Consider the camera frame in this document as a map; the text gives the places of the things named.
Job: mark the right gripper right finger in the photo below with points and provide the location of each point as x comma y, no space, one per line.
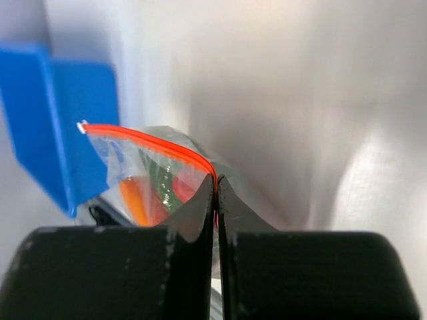
272,274

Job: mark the red orange mango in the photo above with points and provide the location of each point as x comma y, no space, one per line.
131,189

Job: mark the red chili pepper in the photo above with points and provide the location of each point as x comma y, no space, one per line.
185,184

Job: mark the green cucumber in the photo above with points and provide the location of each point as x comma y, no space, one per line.
162,170

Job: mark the blue plastic bin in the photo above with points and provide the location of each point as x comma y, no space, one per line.
44,98

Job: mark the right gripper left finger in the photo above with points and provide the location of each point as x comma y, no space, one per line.
112,272

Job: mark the clear zip bag orange zipper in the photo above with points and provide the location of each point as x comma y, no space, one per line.
118,147

